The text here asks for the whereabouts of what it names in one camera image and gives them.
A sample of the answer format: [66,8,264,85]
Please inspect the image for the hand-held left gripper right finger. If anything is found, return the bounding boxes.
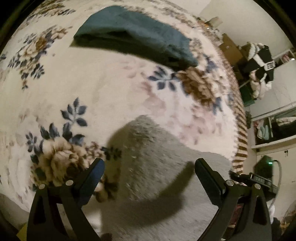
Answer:
[195,158,272,241]

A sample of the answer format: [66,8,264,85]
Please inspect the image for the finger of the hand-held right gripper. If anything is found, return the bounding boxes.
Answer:
[228,171,253,185]

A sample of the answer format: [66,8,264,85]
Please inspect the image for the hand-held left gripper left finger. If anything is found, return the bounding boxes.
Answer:
[26,158,105,241]

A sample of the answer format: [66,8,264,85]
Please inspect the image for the grey towel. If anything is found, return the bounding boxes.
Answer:
[99,115,233,241]

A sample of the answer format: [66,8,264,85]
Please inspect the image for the folded pastel clothes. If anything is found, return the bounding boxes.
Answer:
[254,120,271,141]

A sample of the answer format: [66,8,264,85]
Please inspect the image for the white wardrobe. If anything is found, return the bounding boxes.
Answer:
[250,46,296,152]

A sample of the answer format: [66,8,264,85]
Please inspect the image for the teal box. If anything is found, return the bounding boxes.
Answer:
[239,83,257,107]

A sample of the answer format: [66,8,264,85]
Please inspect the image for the white puffy jacket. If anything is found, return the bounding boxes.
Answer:
[248,70,273,100]

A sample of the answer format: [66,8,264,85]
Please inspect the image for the floral bed blanket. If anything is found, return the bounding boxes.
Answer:
[0,0,245,216]

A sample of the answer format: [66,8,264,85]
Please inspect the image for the black and white jacket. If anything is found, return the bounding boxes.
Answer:
[243,43,276,84]

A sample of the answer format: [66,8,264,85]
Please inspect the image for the large brown cardboard box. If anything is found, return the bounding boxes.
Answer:
[218,34,243,70]

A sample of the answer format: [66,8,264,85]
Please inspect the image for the folded blue garment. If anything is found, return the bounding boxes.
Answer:
[73,6,199,71]

